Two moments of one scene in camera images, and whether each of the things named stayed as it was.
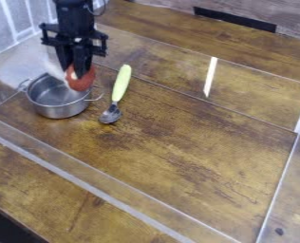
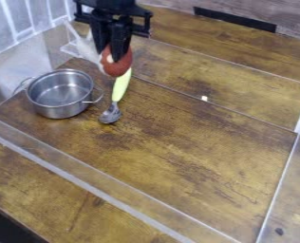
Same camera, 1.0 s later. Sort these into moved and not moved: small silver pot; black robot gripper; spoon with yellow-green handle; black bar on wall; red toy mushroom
Moved: red toy mushroom; black robot gripper
Not moved: black bar on wall; small silver pot; spoon with yellow-green handle
